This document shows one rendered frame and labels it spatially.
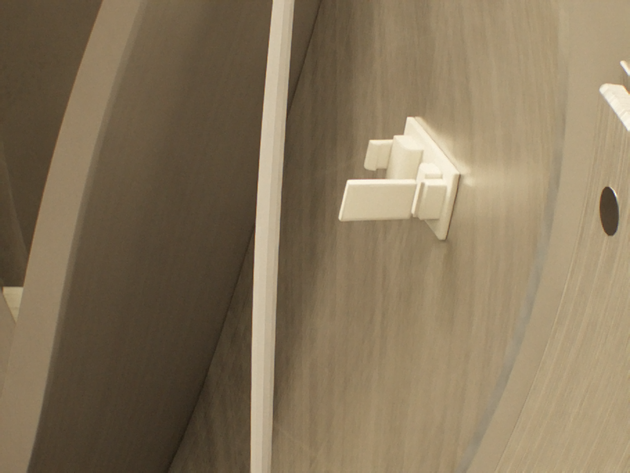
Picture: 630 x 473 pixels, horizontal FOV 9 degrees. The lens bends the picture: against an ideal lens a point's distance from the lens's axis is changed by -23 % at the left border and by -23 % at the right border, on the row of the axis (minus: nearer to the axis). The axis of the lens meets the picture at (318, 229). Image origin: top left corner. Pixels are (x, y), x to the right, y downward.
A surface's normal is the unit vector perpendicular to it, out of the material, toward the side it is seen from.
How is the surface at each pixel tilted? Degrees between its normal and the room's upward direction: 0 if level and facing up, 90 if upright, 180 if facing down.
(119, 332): 127
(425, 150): 90
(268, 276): 97
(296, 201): 90
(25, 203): 51
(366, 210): 115
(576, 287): 90
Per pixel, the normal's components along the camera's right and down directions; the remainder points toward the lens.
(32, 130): 0.39, -0.45
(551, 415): -0.89, 0.06
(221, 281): 0.38, 0.66
